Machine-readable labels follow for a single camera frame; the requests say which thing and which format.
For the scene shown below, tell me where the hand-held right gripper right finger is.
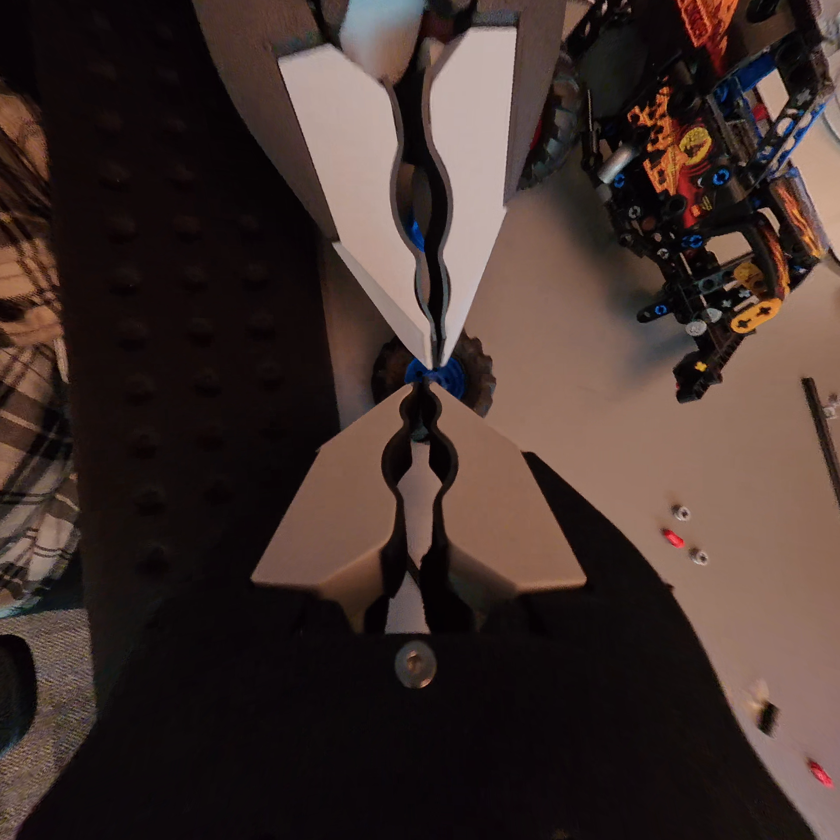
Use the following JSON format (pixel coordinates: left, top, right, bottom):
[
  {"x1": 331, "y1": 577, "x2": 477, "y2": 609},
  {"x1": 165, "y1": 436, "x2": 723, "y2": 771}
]
[{"x1": 425, "y1": 384, "x2": 587, "y2": 631}]

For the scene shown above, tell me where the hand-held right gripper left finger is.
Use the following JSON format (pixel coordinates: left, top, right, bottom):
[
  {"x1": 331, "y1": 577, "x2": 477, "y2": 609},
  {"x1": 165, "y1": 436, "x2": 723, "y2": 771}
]
[{"x1": 252, "y1": 384, "x2": 421, "y2": 627}]

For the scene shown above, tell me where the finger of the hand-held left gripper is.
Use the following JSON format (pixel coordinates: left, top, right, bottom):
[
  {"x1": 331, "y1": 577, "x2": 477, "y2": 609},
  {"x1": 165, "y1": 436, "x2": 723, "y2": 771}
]
[
  {"x1": 277, "y1": 45, "x2": 439, "y2": 371},
  {"x1": 420, "y1": 26, "x2": 519, "y2": 368}
]

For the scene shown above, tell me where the black toy wheel red rim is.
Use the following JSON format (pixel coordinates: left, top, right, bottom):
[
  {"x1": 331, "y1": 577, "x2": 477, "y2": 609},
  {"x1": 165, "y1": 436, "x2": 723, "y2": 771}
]
[{"x1": 518, "y1": 69, "x2": 585, "y2": 191}]

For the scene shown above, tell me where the black rubber toy tyre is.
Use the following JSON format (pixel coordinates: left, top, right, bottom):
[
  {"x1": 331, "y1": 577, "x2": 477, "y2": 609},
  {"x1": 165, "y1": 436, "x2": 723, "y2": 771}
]
[{"x1": 371, "y1": 331, "x2": 496, "y2": 421}]

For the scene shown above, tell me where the blue black toy monster truck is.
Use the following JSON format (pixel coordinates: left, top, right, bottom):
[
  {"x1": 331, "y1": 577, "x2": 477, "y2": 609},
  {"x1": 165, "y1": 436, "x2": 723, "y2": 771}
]
[{"x1": 564, "y1": 0, "x2": 837, "y2": 403}]

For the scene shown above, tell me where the black studded mat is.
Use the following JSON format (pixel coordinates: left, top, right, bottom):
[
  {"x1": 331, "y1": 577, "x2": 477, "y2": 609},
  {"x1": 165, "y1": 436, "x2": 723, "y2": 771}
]
[{"x1": 33, "y1": 0, "x2": 342, "y2": 710}]

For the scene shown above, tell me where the plaid shirt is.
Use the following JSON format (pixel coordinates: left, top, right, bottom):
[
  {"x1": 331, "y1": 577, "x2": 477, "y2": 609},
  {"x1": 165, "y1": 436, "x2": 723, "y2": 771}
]
[{"x1": 0, "y1": 85, "x2": 83, "y2": 618}]

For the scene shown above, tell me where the long black toy axle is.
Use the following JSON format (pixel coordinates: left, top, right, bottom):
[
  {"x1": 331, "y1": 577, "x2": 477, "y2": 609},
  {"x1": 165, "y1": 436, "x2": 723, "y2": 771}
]
[{"x1": 802, "y1": 377, "x2": 840, "y2": 509}]

